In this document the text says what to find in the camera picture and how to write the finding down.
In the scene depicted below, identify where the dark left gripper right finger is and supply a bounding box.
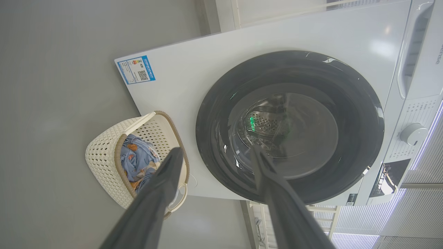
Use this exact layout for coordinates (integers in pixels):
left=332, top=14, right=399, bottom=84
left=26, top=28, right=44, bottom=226
left=250, top=145, right=335, bottom=249

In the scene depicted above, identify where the stainless steel washing machine drum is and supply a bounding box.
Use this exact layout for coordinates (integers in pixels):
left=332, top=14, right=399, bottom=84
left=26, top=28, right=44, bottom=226
left=239, top=93, right=312, bottom=159

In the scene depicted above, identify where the dark round washer door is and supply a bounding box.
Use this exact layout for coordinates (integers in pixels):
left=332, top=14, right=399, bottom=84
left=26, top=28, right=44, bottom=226
left=196, top=50, right=385, bottom=205

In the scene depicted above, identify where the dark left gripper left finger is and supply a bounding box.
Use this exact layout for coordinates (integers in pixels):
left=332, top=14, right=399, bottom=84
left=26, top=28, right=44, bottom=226
left=100, top=147, right=184, bottom=249

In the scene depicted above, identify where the blue energy label sticker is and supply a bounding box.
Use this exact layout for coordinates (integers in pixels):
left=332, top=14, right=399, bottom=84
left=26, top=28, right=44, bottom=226
left=117, top=55, right=156, bottom=85

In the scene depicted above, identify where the white washing machine dial knob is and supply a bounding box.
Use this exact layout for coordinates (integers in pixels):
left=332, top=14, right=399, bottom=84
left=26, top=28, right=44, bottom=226
left=400, top=123, right=428, bottom=146

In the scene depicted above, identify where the white detergent drawer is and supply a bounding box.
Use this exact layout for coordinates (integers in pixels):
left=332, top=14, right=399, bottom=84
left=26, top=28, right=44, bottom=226
left=397, top=0, right=436, bottom=101

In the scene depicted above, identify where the blue bear print garment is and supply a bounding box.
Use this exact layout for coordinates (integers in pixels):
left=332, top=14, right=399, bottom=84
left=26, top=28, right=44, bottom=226
left=120, top=134, right=161, bottom=192

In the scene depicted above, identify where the white slatted rack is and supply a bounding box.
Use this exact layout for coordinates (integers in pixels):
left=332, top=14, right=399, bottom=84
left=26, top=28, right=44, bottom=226
left=249, top=201, right=341, bottom=249

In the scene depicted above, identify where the cream perforated laundry basket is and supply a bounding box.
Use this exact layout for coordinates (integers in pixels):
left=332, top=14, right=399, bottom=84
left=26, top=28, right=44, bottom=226
left=85, top=111, right=190, bottom=219

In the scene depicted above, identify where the white front-load washing machine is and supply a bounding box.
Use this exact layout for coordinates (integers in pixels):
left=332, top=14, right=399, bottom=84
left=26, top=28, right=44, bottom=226
left=114, top=0, right=443, bottom=208

